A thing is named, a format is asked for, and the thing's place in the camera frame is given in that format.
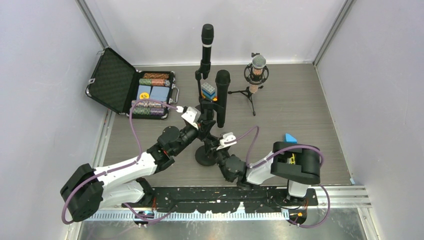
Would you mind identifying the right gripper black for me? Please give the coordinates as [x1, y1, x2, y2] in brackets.
[204, 134, 231, 181]

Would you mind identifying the black front microphone stand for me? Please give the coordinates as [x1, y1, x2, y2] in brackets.
[195, 97, 219, 167]

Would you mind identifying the black microphone stand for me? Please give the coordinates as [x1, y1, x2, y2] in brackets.
[195, 97, 219, 167]
[194, 60, 211, 102]

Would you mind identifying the black handheld microphone front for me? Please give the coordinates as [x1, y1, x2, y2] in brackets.
[215, 69, 231, 128]

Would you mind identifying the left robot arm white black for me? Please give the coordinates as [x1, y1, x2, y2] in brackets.
[60, 107, 216, 225]

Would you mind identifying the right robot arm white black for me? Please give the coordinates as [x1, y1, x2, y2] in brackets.
[195, 132, 324, 205]

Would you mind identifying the black tripod stand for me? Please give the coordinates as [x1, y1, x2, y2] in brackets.
[227, 86, 256, 116]

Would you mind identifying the black rear microphone stand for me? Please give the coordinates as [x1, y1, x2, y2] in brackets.
[194, 60, 211, 102]

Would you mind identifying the glitter condenser microphone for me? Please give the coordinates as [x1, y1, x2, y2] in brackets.
[244, 52, 269, 94]

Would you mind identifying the black tall microphone rear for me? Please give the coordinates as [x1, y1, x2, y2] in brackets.
[199, 23, 214, 80]

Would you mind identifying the colourful toy brick car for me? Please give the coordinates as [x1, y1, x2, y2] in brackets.
[200, 82, 218, 101]

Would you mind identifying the yellow perforated block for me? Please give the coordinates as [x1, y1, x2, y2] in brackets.
[287, 153, 296, 165]

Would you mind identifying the black poker chip case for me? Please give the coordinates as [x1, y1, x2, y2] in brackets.
[85, 47, 180, 120]

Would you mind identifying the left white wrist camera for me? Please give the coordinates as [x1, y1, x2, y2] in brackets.
[181, 106, 201, 130]

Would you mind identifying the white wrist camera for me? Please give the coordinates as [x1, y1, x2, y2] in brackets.
[216, 132, 237, 150]
[181, 106, 201, 130]

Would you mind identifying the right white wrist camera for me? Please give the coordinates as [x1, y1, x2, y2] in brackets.
[216, 132, 237, 150]

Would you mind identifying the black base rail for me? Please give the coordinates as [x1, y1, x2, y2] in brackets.
[130, 186, 318, 214]

